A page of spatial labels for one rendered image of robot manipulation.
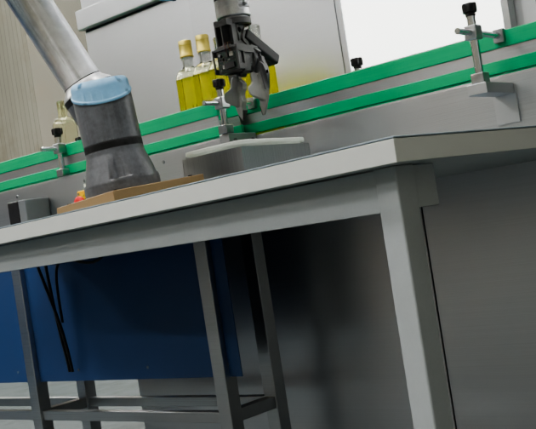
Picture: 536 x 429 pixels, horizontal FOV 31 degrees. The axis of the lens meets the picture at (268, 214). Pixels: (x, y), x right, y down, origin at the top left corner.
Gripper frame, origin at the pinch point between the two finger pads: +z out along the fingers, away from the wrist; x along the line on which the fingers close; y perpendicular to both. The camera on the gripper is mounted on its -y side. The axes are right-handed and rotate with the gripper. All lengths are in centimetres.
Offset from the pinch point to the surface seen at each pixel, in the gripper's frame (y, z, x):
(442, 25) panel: -28.4, -12.4, 33.1
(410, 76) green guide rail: -12.1, -1.0, 32.2
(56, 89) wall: -367, -114, -490
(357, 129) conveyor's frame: -10.5, 7.6, 18.6
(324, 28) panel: -29.3, -19.7, 1.9
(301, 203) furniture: 47, 22, 43
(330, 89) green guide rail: -12.6, -2.5, 11.9
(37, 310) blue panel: -7, 38, -94
